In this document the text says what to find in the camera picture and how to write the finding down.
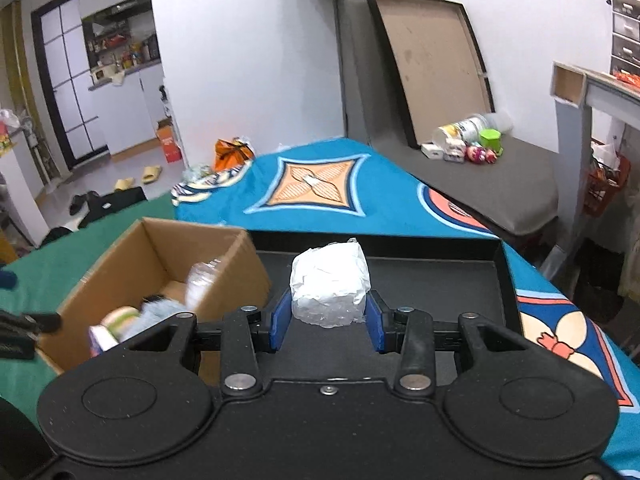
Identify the brown cardboard box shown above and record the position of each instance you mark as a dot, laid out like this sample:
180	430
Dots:
150	255

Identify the grey upright mattress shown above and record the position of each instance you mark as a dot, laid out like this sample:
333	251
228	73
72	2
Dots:
360	85

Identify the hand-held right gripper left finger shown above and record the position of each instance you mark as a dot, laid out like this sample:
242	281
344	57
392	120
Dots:
280	322

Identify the black framed sliding glass door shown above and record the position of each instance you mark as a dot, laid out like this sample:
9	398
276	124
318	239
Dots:
70	85

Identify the clear plastic bag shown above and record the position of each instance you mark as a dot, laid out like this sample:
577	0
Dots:
202	280

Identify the small white toy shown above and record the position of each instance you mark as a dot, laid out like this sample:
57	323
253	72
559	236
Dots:
455	155

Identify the black slipper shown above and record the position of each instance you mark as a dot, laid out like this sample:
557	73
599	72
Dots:
76	203
91	197

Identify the grey flat mattress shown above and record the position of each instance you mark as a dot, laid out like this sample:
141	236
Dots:
500	200

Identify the white kitchen cabinet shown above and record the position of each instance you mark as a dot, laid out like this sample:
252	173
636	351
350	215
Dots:
145	110

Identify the purple tissue packet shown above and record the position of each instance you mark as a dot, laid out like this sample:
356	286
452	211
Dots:
100	341

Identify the blue printed blanket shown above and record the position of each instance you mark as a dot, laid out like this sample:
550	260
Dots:
390	195

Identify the kitchen range hood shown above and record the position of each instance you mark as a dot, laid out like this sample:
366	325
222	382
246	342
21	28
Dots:
120	7

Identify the burger plush toy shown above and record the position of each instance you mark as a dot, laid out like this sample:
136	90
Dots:
120	320

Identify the white tissue pack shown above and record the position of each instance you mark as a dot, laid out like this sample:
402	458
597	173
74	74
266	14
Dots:
330	280

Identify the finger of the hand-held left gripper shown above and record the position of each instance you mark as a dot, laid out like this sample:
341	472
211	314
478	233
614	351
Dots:
6	280
35	321

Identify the black tray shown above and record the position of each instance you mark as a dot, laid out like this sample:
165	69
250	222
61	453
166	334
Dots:
440	280

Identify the dark clothes pile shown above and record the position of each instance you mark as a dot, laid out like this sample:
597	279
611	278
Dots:
60	236

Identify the orange cardboard carton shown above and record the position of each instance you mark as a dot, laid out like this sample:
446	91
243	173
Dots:
169	142

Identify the white tin can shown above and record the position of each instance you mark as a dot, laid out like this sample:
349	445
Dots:
462	129

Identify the brown board with black frame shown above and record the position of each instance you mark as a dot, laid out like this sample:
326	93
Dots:
435	60

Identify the grey drawer unit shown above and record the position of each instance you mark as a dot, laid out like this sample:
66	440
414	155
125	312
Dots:
625	35

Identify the orange gift bag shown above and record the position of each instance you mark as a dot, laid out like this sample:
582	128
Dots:
232	155

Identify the yellow slipper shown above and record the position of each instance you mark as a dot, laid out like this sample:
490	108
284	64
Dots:
125	184
151	174

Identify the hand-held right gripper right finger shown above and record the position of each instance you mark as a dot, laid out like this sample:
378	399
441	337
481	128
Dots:
375	325

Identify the green plastic container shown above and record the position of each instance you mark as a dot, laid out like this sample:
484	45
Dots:
491	141

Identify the red plastic basket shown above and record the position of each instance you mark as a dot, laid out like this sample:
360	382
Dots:
602	190

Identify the green cloth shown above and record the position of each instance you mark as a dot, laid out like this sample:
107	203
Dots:
50	270

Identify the small pink toy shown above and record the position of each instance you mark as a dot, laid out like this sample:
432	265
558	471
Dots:
481	155

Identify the fluffy light blue plush slipper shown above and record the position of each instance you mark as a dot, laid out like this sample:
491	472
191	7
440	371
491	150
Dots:
155	312

